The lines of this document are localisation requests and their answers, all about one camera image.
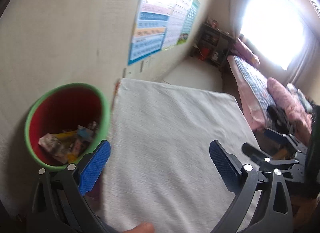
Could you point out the black clothing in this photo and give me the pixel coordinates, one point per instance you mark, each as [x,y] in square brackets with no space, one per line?
[277,116]

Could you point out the white chart wall poster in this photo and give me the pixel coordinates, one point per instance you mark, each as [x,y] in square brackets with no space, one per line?
[178,20]

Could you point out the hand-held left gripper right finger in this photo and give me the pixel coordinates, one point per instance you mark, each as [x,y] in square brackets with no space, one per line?
[223,165]

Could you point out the green blue wall poster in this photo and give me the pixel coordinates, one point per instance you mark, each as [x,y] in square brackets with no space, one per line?
[190,17]

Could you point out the dark metal shelf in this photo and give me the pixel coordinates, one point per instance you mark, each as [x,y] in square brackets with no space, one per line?
[212,35]

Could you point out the beige curtain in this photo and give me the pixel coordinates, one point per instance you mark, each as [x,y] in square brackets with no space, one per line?
[310,67]

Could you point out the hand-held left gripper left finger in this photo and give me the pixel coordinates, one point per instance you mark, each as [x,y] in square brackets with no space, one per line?
[96,165]

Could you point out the bright window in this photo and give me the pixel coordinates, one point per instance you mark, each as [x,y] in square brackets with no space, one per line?
[272,22]

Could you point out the pile of discarded wrappers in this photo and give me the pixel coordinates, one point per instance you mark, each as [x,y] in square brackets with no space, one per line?
[62,145]

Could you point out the person's left hand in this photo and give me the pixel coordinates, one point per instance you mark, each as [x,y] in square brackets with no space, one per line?
[140,228]

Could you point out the pink floral quilt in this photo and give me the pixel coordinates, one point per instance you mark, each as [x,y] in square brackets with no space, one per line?
[282,92]

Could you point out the white towel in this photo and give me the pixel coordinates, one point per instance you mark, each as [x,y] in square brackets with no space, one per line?
[170,135]

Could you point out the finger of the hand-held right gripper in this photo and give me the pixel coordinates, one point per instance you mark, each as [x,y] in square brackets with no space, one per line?
[255,153]
[276,136]

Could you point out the blue letter wall poster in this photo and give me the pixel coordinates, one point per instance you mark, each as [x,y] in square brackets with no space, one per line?
[147,37]

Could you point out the red bin with green rim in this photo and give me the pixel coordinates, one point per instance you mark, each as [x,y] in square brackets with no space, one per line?
[62,108]

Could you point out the patterned pillow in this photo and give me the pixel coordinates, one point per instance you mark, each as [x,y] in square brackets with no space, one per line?
[300,95]

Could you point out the purple pillow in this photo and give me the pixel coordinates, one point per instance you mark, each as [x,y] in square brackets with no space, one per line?
[246,50]

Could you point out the red container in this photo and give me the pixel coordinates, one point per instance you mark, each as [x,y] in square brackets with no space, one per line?
[204,53]

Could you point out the bed with plaid quilt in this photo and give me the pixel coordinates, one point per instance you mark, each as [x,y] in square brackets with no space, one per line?
[252,80]

